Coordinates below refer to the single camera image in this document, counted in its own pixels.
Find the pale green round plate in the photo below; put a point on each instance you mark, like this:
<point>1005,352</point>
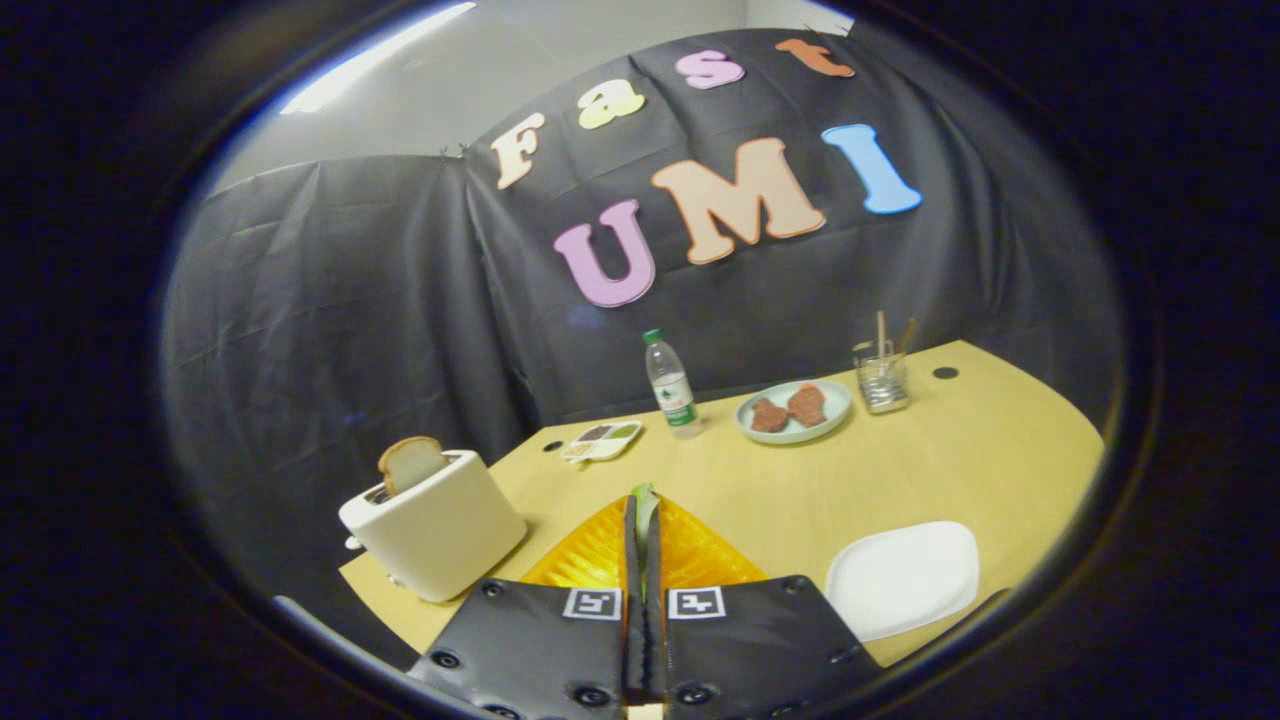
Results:
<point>835,405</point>

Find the brown meat patty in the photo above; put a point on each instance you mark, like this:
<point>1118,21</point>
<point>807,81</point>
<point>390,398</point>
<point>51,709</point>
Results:
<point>769,416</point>
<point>807,405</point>

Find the white toaster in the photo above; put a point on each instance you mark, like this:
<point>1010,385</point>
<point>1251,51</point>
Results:
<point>440,535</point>

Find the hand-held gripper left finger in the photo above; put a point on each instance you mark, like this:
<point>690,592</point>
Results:
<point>540,640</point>

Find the clear plastic water bottle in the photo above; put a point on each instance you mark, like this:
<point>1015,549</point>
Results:
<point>672,390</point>

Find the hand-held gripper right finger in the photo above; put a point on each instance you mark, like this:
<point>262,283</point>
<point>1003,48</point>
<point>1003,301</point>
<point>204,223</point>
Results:
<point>750,640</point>

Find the wooden chopstick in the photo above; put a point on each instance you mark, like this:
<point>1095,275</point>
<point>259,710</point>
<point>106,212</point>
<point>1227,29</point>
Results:
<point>907,335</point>
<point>881,335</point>

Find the white divided sauce dish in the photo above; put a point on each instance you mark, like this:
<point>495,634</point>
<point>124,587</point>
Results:
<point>602,441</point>

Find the clear glass cup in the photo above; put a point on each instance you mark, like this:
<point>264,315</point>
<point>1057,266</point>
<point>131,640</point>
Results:
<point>882,385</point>

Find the bread slice in toaster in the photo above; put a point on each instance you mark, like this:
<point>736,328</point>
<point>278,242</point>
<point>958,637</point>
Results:
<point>410,465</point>

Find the green lettuce leaf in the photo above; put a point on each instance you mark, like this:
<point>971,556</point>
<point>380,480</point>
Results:
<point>646,497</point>

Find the white square plate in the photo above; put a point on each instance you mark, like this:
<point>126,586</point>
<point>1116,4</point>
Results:
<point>900,580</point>

